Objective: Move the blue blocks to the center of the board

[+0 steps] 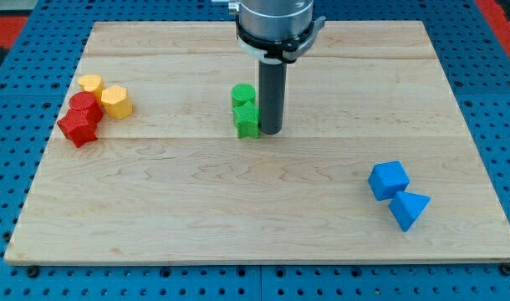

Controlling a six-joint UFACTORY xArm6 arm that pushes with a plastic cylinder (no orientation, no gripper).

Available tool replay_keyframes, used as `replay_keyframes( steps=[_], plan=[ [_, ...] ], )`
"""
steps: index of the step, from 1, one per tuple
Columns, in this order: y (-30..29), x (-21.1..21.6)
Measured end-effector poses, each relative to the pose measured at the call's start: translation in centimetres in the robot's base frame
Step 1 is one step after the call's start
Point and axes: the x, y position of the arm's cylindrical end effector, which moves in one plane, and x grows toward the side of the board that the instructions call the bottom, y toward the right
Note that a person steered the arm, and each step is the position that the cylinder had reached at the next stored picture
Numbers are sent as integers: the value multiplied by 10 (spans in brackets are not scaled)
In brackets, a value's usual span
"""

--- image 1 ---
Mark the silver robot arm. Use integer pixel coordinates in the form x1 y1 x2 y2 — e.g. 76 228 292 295
213 0 326 64

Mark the wooden board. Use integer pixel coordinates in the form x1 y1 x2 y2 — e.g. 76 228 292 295
5 21 510 266

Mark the green star block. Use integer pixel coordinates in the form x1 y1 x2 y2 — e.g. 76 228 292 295
232 101 259 139

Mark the green cylinder block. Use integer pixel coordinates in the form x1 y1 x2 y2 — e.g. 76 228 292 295
231 83 256 108

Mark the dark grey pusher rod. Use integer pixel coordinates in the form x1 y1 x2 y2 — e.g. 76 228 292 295
258 62 287 135

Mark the blue cube block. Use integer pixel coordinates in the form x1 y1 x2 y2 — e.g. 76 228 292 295
368 161 411 201

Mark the yellow hexagon block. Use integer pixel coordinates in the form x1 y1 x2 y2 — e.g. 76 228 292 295
101 85 133 120

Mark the blue triangle block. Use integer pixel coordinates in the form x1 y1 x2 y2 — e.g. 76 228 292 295
389 191 431 232

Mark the yellow heart block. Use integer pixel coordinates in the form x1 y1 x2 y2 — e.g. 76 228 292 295
77 74 105 105

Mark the red star block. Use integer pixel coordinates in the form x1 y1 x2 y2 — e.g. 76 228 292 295
57 109 97 148

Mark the red cylinder block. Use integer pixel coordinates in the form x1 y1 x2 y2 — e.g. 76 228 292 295
69 92 103 123

